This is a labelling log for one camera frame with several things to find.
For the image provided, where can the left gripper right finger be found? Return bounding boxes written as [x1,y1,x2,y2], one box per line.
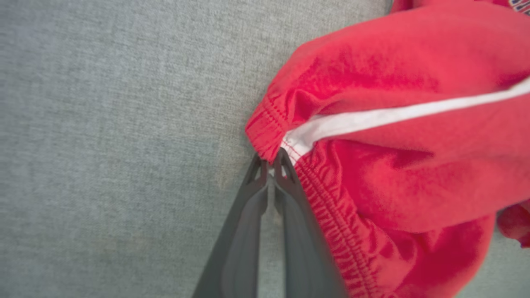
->
[273,148,349,298]

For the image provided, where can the red shorts with white stripe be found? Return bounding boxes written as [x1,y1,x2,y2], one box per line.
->
[245,0,530,298]

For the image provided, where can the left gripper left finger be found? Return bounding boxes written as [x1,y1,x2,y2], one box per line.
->
[193,154,270,298]

